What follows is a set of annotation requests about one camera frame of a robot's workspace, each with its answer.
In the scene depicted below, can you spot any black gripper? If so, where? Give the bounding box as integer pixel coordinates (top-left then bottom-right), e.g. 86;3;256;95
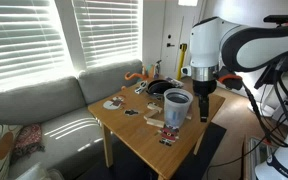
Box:
192;79;218;123

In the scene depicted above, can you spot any silver cup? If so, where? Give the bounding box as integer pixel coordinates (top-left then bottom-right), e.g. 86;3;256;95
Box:
163;87;194;130

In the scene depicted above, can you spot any striped flat toy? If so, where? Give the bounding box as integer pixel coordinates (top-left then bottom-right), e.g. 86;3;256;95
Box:
165;76;185;89

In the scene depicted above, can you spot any orange curved toy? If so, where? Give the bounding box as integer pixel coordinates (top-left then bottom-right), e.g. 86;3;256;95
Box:
123;66;149;83

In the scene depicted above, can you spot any wooden table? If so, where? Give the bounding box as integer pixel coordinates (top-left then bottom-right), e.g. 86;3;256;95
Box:
115;122;228;180

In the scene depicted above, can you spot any red santa sticker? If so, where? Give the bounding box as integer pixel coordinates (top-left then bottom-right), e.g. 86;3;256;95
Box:
158;124;180;147

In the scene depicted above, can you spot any black and white bar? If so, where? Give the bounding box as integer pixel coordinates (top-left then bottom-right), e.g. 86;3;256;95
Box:
146;79;176;100

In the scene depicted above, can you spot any spray bottle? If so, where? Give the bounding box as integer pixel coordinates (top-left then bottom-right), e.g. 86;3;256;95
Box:
152;59;163;80

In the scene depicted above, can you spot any dark creature sticker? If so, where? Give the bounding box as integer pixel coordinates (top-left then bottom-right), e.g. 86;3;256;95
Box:
123;108;140;117

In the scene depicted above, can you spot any white door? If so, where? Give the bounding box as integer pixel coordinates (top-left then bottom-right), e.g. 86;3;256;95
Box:
160;0;206;80

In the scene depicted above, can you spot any wooden table leg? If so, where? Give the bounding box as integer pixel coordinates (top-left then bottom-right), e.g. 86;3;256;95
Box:
100;122;115;169

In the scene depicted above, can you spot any black mounting bar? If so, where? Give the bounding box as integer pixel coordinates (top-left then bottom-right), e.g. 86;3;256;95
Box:
263;9;288;26

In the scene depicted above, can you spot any narrow white window blind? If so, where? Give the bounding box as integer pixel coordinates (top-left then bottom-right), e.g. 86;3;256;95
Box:
71;0;142;68

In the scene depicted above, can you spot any grey sofa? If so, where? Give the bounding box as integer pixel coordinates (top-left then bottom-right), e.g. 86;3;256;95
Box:
0;59;144;180

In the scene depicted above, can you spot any clear plastic container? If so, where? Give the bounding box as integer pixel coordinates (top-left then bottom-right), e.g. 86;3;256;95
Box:
15;162;65;180

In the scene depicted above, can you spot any red patterned cloth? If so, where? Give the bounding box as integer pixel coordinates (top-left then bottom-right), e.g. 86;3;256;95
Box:
10;123;46;164

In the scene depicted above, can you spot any wide white window blind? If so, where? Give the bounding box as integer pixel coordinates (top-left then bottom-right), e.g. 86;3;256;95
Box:
0;0;67;92

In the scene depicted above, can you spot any black orange wrist camera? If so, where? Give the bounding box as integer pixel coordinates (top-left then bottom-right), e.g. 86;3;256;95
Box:
217;65;244;91

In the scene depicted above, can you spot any yellow handled tool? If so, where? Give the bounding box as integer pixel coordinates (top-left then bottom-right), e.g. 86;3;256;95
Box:
176;43;188;81

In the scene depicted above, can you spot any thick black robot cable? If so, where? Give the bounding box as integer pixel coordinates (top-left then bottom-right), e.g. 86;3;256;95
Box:
241;59;288;158

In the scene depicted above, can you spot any thin black floor cable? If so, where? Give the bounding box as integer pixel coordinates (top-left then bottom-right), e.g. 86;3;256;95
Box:
205;141;276;176

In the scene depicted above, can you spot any metal frame rack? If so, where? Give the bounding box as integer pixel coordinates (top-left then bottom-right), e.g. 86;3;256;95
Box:
243;134;272;180

